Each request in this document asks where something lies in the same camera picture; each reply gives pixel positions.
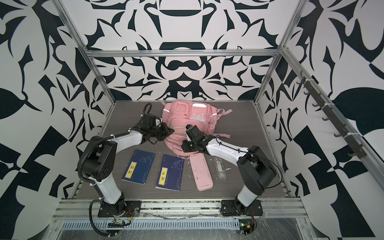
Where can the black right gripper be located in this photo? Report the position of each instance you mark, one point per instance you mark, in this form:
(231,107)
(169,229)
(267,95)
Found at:
(185,147)

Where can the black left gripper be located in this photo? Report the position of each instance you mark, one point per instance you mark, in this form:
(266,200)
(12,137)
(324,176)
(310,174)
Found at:
(166,132)

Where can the pink student backpack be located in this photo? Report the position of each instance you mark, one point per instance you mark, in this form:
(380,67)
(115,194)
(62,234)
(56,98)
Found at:
(178,114)

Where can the navy blue notebook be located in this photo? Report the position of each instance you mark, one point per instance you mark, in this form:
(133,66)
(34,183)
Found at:
(139,167)
(170,173)

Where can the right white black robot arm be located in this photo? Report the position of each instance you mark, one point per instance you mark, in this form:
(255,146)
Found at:
(256,170)

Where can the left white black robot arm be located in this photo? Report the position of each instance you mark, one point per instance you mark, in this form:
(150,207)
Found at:
(96,164)

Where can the pink pencil case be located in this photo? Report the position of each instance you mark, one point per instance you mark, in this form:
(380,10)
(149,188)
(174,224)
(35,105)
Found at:
(201,172)

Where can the clear plastic pen case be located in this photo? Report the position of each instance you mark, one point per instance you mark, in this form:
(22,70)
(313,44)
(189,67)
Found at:
(220,168)

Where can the right small circuit board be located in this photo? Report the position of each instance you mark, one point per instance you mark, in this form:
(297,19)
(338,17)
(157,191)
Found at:
(248,228)

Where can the small circuit board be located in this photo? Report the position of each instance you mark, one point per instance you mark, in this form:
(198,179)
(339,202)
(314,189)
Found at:
(248,228)
(119,223)

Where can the left small circuit board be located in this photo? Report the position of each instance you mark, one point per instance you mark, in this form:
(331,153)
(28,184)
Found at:
(119,223)

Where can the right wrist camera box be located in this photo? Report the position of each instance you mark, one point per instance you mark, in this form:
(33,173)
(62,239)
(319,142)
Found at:
(192,132)

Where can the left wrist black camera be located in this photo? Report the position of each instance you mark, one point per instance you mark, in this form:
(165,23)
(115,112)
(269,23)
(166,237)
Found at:
(150,121)

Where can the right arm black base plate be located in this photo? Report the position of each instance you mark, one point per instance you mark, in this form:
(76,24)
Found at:
(235,208)

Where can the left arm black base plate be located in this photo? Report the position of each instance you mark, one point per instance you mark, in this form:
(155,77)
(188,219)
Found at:
(120,209)

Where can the aluminium frame rail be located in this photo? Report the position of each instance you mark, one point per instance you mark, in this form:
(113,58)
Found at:
(166,209)

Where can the white slotted cable duct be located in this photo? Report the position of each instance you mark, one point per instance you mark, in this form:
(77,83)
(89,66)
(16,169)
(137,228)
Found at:
(161,224)

